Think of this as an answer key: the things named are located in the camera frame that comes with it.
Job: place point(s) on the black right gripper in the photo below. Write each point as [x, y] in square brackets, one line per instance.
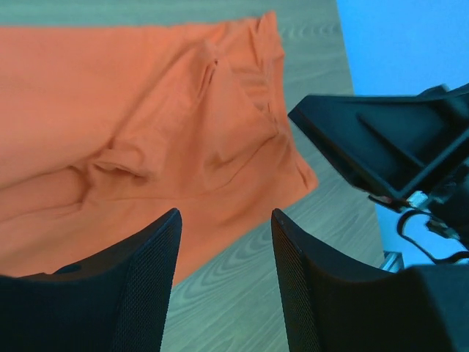
[392, 146]

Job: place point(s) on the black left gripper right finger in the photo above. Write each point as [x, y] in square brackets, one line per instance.
[332, 302]

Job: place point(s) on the orange t-shirt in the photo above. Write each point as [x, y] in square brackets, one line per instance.
[104, 129]

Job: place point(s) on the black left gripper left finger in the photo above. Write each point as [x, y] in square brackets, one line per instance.
[115, 300]

